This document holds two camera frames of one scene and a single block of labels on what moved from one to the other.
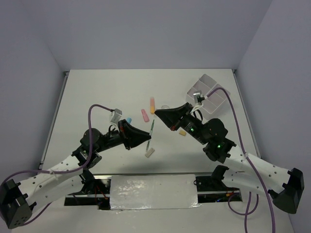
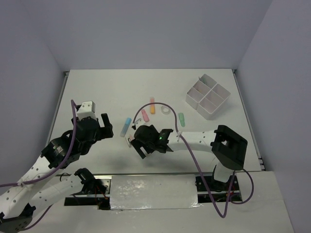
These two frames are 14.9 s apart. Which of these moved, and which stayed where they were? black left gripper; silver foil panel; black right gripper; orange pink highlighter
Moved: black left gripper; black right gripper
Stayed: silver foil panel; orange pink highlighter
